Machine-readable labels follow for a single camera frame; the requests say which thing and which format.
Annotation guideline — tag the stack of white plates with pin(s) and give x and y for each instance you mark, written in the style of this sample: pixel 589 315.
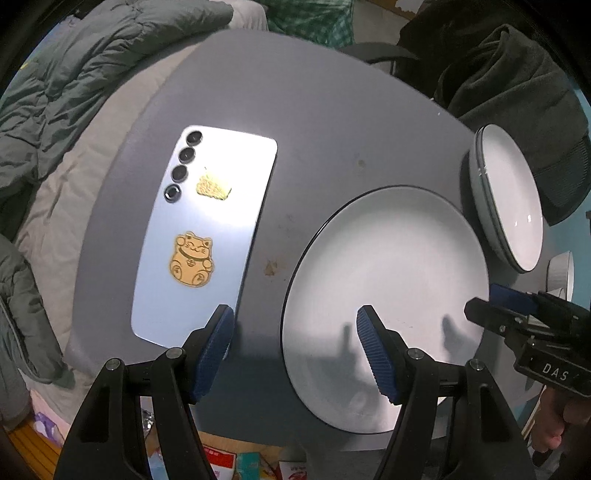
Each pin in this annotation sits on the stack of white plates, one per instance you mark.
pixel 512 194

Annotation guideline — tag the grey-green padded jacket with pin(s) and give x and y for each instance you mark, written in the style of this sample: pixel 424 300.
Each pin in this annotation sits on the grey-green padded jacket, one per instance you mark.
pixel 23 323

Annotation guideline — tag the red printed packet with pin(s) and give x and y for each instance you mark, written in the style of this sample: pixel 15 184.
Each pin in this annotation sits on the red printed packet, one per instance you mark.
pixel 295 470

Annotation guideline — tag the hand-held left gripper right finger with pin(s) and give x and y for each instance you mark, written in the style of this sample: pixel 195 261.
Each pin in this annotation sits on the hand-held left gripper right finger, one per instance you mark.
pixel 376 355

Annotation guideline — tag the black mesh office chair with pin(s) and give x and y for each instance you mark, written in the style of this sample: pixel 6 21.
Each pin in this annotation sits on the black mesh office chair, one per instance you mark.
pixel 563 184

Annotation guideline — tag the white plate with black rim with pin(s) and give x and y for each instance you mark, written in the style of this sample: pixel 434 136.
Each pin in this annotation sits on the white plate with black rim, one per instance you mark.
pixel 474 184
pixel 392 258

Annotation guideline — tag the green patterned cloth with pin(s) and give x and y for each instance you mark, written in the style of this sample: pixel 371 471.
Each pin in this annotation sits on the green patterned cloth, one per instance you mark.
pixel 314 18

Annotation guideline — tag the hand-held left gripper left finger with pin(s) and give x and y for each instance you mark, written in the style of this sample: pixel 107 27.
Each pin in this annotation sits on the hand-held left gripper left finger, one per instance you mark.
pixel 212 355

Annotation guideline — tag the white bowl with dark rim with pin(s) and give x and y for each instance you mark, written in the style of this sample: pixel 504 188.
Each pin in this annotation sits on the white bowl with dark rim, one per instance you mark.
pixel 558 272

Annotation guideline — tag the red and white packet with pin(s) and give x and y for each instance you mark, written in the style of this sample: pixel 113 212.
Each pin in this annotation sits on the red and white packet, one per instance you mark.
pixel 217 461

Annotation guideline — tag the purple patterned packet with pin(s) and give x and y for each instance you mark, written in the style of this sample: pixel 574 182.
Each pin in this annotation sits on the purple patterned packet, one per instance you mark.
pixel 46 422

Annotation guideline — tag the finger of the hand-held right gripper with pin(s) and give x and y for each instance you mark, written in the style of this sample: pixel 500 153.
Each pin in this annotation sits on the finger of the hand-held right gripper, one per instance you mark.
pixel 494 318
pixel 512 297

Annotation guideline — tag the light blue smartphone with stickers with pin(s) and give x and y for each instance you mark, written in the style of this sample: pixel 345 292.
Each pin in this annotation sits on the light blue smartphone with stickers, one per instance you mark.
pixel 240 230

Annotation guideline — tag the person's right hand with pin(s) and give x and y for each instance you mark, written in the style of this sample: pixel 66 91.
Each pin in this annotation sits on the person's right hand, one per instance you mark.
pixel 549 424

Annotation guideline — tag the teal packet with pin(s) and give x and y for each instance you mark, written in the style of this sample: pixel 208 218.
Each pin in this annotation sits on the teal packet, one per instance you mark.
pixel 249 466

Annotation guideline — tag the dark grey fleece garment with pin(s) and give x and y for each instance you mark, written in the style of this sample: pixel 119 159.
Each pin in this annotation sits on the dark grey fleece garment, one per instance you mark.
pixel 508 83

